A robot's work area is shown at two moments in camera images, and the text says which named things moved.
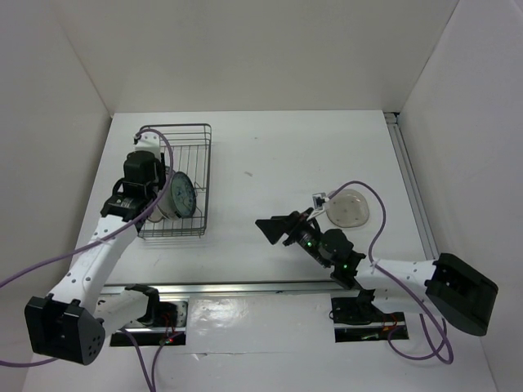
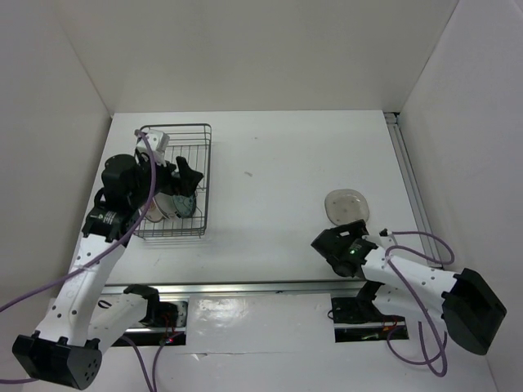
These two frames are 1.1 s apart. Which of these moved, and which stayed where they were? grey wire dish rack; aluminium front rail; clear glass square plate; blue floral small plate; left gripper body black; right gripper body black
Moved: left gripper body black; right gripper body black
Stayed: aluminium front rail; grey wire dish rack; blue floral small plate; clear glass square plate
